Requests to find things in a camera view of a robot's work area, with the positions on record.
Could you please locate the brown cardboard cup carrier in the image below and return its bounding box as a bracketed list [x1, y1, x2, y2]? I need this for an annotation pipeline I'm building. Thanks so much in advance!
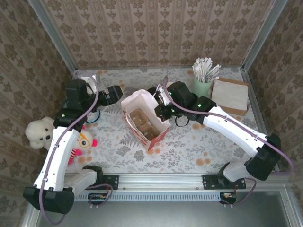
[129, 108, 159, 140]

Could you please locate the white red printed paper bag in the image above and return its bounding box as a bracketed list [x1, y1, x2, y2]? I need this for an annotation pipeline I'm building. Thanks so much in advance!
[120, 89, 171, 152]

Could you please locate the mint green holder cup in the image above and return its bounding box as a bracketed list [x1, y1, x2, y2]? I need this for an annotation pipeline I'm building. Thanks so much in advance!
[191, 77, 213, 98]

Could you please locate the blue rimmed small bowl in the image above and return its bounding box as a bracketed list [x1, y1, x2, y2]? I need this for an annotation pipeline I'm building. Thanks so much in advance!
[86, 109, 101, 124]

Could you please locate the paper-wrapped straw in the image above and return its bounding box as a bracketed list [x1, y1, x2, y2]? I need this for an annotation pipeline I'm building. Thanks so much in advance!
[192, 60, 204, 80]
[208, 64, 222, 79]
[205, 56, 213, 76]
[200, 57, 209, 79]

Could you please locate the snowman plush with orange glasses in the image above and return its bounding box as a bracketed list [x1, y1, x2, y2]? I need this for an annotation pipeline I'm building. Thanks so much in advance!
[67, 125, 98, 166]

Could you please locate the white napkin stack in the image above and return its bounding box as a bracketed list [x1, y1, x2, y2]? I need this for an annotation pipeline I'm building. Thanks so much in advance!
[211, 79, 249, 112]

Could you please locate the white teddy bear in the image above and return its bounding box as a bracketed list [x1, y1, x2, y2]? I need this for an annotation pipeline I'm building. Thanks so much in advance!
[25, 116, 56, 149]

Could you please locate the brown napkin tray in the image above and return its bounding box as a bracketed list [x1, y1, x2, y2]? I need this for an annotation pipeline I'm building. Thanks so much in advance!
[209, 77, 251, 116]

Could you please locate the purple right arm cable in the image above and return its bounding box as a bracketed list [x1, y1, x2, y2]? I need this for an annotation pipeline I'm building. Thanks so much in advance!
[162, 75, 294, 175]

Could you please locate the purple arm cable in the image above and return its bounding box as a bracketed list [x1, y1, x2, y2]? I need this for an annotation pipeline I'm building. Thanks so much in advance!
[162, 75, 294, 175]
[39, 70, 100, 225]

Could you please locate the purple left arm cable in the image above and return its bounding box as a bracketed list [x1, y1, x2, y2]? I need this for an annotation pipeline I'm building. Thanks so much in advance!
[39, 70, 100, 225]

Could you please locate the aluminium table edge rail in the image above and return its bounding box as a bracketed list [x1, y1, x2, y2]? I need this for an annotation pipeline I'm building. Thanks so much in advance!
[77, 65, 244, 71]

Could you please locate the aluminium frame post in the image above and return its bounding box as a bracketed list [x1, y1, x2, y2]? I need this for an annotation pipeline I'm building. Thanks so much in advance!
[28, 0, 79, 74]
[242, 0, 288, 71]

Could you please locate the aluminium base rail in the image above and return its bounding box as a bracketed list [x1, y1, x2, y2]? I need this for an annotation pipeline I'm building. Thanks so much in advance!
[63, 174, 288, 190]

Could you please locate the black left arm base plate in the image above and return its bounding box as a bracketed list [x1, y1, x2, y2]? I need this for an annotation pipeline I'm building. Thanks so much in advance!
[77, 174, 119, 191]

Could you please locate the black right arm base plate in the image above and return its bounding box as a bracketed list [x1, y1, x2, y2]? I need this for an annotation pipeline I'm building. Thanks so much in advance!
[202, 174, 247, 191]

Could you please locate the white slotted cable duct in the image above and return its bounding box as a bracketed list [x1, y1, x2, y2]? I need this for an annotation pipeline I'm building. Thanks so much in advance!
[73, 192, 222, 202]

